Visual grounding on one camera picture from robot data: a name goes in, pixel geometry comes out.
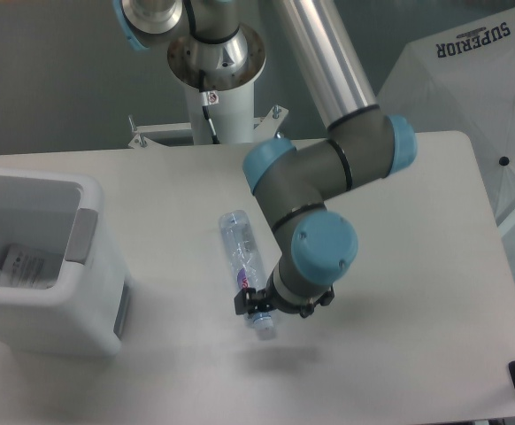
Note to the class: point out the paper leaflet inside bin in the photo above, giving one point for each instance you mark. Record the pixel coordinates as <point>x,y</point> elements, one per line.
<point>30,268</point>

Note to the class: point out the white Superior umbrella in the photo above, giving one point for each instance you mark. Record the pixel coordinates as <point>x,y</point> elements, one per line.
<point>463,80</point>

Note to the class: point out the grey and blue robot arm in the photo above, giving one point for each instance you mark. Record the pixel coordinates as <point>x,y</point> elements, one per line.
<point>217,58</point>

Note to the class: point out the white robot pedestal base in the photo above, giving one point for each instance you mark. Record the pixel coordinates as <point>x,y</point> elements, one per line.
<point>227,115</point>

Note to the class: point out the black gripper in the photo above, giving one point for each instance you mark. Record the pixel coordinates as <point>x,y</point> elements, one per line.
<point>253,304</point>

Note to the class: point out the white trash can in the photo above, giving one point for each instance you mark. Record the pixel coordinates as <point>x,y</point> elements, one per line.
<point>64,284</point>

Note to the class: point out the clear plastic water bottle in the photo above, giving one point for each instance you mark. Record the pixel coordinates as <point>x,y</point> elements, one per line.
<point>246,266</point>

